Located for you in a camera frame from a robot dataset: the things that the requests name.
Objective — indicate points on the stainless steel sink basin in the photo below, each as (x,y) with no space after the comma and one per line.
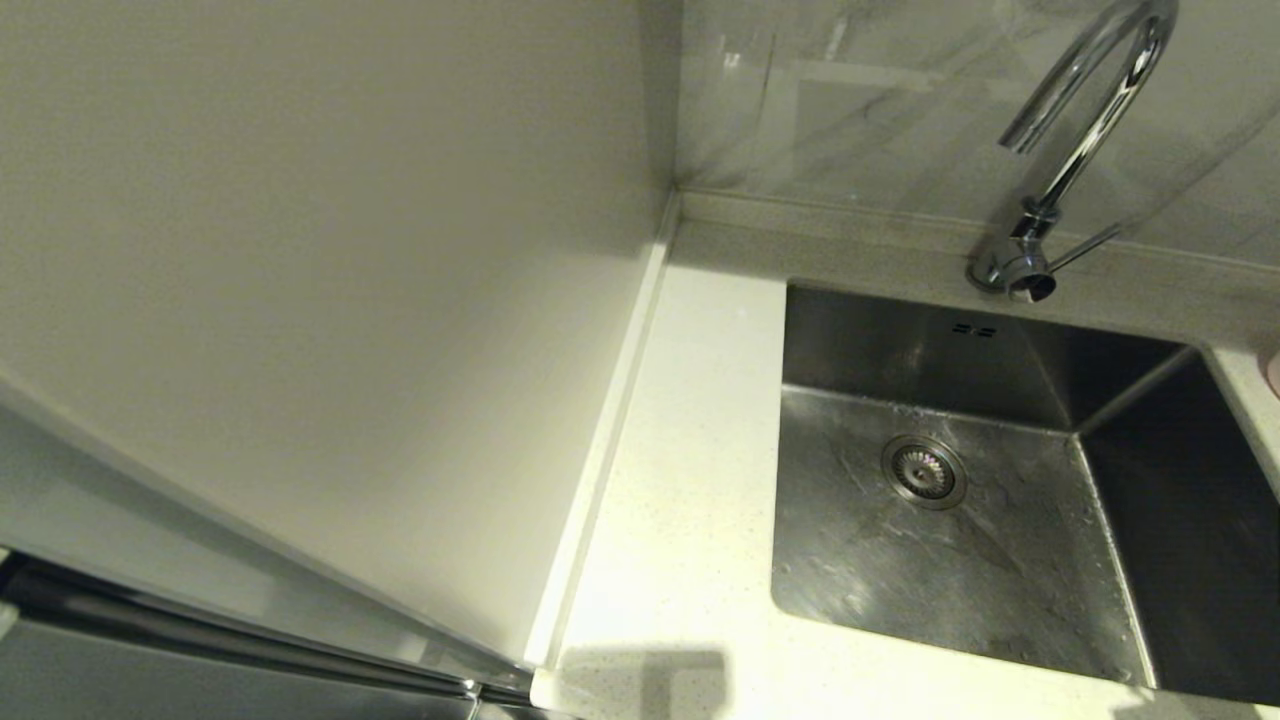
(950,570)

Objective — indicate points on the round metal drain strainer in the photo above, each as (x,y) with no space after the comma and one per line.
(923,471)

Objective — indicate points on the chrome gooseneck faucet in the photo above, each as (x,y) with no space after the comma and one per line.
(1015,267)

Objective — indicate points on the white cabinet side panel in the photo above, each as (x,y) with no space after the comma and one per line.
(300,250)

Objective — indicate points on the white countertop edge strip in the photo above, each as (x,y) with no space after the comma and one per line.
(603,450)

